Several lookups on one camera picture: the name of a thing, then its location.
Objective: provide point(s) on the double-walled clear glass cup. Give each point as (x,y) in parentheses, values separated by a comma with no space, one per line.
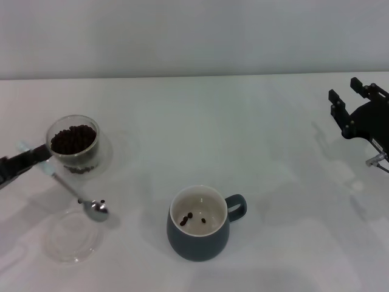
(91,152)

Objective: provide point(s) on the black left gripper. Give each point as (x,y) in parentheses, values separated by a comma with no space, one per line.
(5,173)

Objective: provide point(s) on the small scooped coffee beans portion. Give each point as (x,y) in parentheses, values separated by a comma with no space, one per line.
(183,221)

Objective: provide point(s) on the coffee beans pile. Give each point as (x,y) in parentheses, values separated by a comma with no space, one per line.
(74,140)

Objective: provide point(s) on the clear glass saucer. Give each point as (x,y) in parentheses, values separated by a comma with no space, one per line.
(76,252)

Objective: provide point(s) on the dark blue ceramic mug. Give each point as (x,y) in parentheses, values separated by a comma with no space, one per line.
(194,246)

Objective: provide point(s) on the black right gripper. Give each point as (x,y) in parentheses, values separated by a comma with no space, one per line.
(372,124)

